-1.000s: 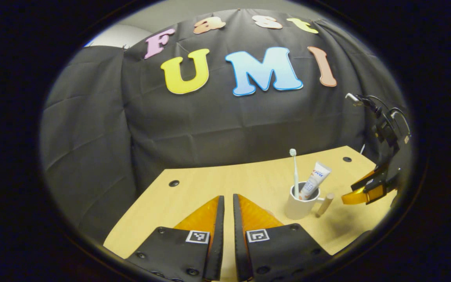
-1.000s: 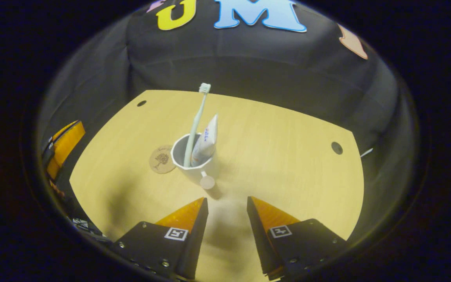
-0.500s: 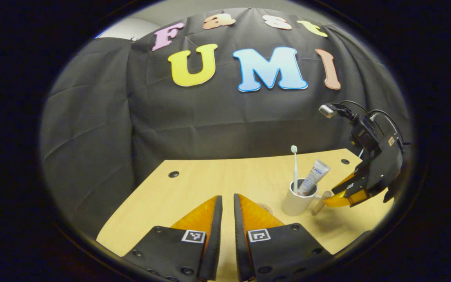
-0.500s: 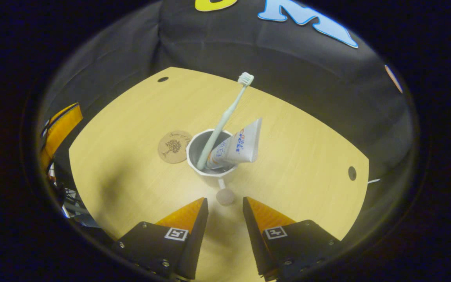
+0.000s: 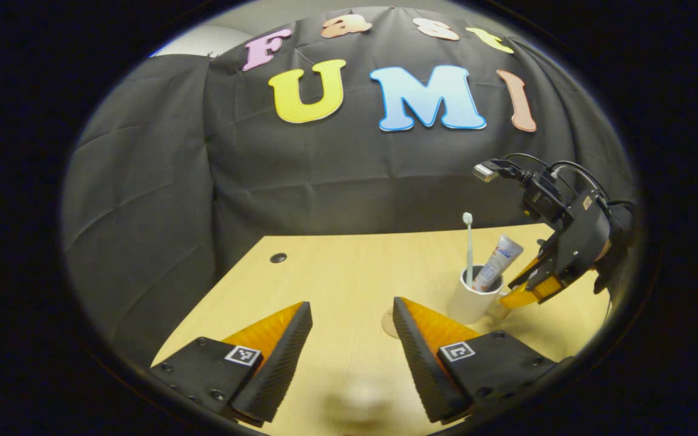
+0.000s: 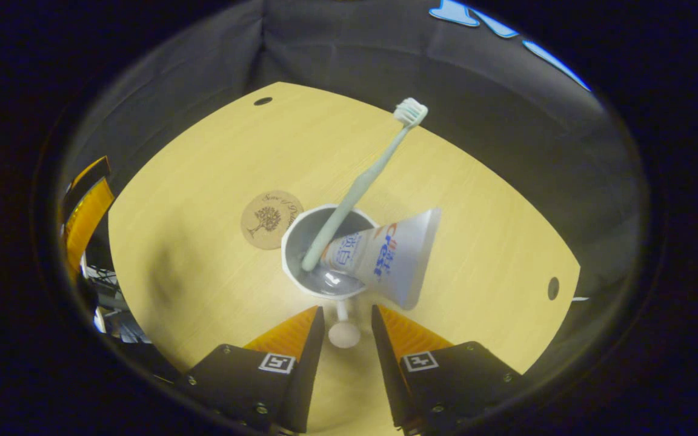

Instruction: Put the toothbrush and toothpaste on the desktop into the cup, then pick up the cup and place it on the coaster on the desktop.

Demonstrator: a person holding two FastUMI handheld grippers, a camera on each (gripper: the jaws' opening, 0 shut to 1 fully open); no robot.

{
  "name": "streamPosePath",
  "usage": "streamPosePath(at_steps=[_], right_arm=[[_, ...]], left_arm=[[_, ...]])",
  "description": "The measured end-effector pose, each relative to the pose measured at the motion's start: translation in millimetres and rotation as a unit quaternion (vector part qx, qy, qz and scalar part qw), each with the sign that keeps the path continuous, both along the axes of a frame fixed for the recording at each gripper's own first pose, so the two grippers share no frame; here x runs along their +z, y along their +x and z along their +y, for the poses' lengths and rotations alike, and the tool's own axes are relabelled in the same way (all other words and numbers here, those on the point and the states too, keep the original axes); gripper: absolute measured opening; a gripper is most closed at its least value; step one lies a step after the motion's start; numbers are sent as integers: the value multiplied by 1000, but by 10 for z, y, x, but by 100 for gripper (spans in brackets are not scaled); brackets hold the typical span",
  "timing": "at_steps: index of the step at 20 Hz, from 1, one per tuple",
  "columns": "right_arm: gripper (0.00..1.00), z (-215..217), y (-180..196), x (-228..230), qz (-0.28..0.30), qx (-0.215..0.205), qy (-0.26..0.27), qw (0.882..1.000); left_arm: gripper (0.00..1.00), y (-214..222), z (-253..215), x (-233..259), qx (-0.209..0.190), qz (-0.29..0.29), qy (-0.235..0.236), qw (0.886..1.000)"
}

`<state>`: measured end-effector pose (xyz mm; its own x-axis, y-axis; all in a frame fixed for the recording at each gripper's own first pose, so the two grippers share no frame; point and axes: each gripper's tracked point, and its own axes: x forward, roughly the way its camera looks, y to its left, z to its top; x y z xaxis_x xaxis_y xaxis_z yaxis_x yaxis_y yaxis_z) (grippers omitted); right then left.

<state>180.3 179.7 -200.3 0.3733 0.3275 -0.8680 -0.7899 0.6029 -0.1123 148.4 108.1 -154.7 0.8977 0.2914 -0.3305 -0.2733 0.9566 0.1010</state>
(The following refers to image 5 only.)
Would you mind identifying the pale blue toothbrush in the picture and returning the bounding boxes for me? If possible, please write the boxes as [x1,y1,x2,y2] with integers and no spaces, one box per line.
[462,212,475,289]

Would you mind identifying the white toothpaste tube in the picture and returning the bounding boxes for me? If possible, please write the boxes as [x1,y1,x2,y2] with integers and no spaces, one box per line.
[474,235,525,294]

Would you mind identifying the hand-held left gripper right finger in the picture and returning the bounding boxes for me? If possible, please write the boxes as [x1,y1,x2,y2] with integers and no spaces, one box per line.
[393,296,574,424]

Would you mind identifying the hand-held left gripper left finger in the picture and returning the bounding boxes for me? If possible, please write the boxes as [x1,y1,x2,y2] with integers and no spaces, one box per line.
[149,301,314,428]

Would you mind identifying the wooden desktop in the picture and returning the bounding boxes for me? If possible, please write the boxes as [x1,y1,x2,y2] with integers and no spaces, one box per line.
[152,223,614,436]

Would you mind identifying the black backdrop cloth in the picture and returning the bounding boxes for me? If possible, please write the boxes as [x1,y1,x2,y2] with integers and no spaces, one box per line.
[61,6,638,370]

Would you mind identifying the black cable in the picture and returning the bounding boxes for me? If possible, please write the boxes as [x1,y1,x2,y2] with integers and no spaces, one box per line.
[504,153,611,203]

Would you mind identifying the white cup with wooden handle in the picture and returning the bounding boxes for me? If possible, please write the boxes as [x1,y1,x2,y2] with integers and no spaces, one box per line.
[446,265,511,326]

